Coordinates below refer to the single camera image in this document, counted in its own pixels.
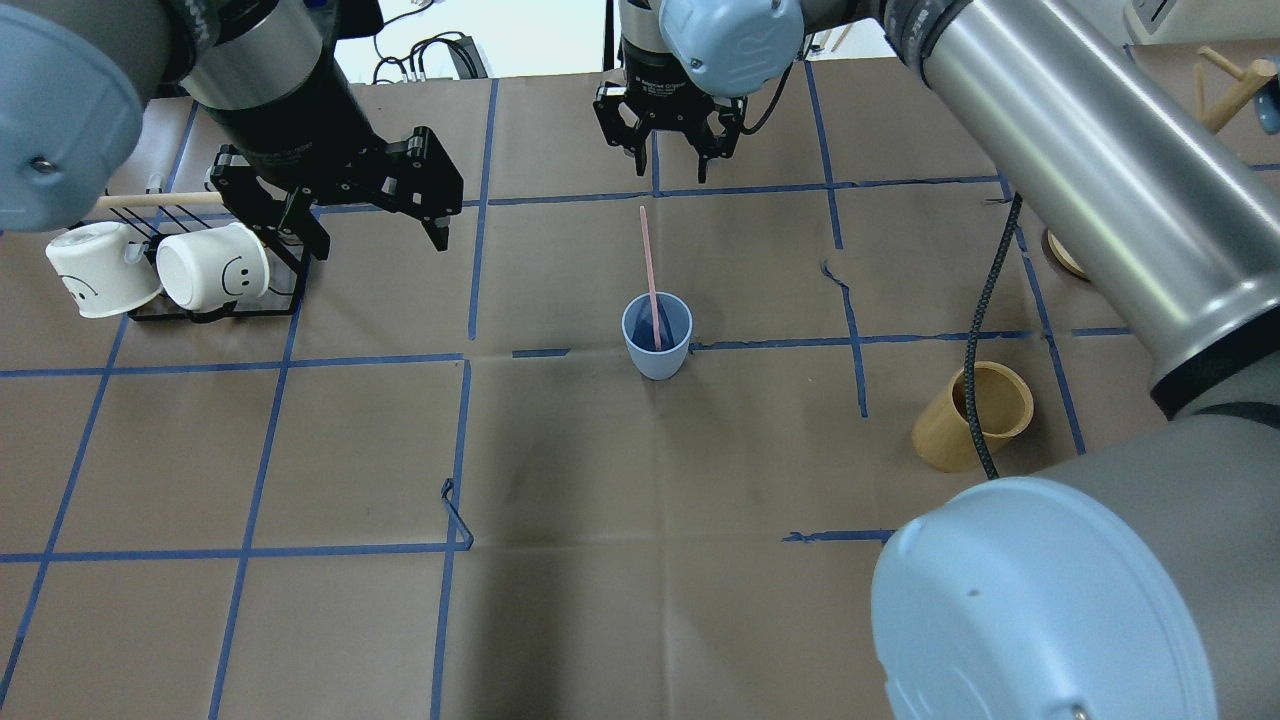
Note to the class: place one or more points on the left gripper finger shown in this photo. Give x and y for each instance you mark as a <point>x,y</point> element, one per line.
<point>439,231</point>
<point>313,236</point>

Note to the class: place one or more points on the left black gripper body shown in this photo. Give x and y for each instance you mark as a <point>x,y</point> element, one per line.
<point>292,122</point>

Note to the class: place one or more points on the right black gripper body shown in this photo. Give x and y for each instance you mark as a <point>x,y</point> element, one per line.
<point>648,82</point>

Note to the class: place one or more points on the pink chopstick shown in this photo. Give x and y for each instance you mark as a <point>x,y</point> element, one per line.
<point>651,281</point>

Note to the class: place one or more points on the blue plastic cup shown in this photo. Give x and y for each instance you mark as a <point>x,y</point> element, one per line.
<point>676,327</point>

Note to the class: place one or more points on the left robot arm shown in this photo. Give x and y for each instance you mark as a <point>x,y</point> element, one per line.
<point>78,75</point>

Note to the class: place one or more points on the wooden chopsticks on desk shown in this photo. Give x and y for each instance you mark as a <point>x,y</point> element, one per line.
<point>836,38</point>

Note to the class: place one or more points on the white smiley mug right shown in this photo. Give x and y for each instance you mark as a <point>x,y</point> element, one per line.
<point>204,270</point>

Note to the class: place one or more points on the white smiley mug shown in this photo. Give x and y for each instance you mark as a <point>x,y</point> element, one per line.
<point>104,268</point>
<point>204,270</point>

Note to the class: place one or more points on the white smiley mug left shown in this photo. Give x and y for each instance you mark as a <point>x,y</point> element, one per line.
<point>104,268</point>

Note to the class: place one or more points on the bamboo cylinder holder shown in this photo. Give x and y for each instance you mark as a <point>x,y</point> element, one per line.
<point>941,435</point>

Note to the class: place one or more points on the blue mug on tree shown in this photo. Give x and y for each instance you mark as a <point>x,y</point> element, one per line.
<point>1266,104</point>

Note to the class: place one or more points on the black wire cup rack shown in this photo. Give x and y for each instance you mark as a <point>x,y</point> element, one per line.
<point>234,193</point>

